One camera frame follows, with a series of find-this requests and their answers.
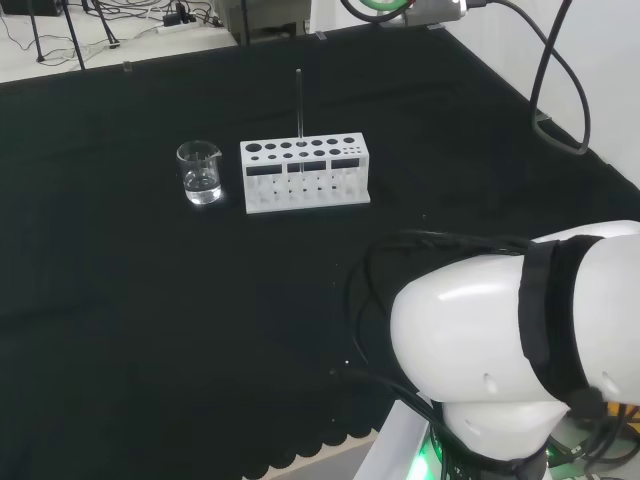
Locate black looping camera cable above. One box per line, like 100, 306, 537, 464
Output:
467, 0, 594, 156

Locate white power strip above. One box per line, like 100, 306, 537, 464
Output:
157, 20, 201, 35

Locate black bench cloth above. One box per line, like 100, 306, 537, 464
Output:
0, 23, 640, 480

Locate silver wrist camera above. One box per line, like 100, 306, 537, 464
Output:
402, 0, 470, 25

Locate grey cabinet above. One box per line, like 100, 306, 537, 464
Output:
222, 0, 314, 47

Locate white test tube rack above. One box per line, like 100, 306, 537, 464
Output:
239, 132, 372, 216

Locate black plug adapter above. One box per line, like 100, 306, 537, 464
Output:
163, 2, 197, 26

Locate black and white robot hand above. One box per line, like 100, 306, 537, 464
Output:
341, 0, 419, 25

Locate black tripod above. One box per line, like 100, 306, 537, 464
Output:
27, 0, 121, 70

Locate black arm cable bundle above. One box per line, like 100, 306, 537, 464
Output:
330, 228, 541, 441

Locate glass beaker with water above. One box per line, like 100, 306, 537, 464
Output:
175, 140, 223, 206

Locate black orange green cables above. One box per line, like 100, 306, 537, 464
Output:
549, 394, 640, 471

